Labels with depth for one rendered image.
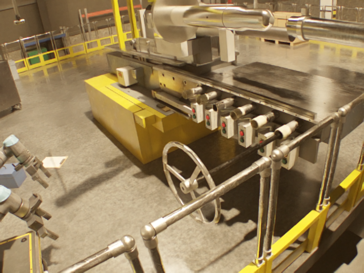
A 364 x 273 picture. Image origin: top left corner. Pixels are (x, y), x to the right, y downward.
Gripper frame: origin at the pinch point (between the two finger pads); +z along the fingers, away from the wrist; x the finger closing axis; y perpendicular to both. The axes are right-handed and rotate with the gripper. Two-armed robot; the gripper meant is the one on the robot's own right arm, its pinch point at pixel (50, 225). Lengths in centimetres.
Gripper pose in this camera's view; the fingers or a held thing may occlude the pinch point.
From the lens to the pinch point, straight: 137.1
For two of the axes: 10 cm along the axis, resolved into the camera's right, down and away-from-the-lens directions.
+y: -7.3, 6.5, -2.0
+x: 5.8, 4.5, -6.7
